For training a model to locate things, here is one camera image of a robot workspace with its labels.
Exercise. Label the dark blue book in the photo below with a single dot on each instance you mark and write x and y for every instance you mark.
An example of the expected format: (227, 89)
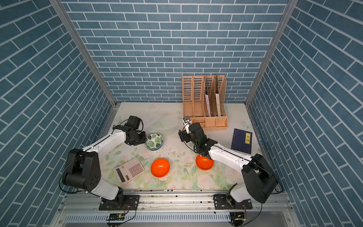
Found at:
(242, 141)

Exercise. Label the beige desk file organizer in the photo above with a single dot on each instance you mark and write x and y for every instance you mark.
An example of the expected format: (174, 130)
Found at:
(203, 100)

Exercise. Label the right circuit board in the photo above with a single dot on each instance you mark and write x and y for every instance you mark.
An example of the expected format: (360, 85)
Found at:
(237, 219)

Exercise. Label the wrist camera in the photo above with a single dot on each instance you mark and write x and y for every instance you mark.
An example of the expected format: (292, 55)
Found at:
(133, 122)
(187, 122)

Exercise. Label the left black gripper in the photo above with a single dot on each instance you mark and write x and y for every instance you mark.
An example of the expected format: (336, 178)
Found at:
(143, 138)

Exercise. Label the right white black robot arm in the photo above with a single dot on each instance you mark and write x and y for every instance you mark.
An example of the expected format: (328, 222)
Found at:
(259, 178)

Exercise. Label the green leaf bowl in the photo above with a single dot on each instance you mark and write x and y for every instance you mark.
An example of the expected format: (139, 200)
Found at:
(154, 140)
(154, 143)

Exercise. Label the pink calculator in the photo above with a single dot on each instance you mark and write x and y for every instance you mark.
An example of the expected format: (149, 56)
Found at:
(129, 171)

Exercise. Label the floral table mat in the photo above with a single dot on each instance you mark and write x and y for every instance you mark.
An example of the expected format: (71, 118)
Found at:
(165, 119)

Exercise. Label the orange bowl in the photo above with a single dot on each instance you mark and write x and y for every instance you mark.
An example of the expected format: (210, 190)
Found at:
(160, 168)
(203, 163)

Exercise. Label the left green circuit board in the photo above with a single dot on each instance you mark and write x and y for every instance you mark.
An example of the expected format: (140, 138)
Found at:
(116, 217)

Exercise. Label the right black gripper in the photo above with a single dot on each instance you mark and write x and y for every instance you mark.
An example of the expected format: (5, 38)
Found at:
(184, 135)

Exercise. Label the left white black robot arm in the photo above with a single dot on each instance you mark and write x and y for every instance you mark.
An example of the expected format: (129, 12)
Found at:
(83, 168)

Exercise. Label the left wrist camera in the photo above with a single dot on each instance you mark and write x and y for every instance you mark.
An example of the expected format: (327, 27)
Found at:
(133, 122)

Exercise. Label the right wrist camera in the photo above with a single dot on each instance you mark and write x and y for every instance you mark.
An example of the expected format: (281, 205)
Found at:
(187, 122)

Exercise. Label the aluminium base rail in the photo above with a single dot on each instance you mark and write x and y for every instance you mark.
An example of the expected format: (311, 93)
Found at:
(163, 208)

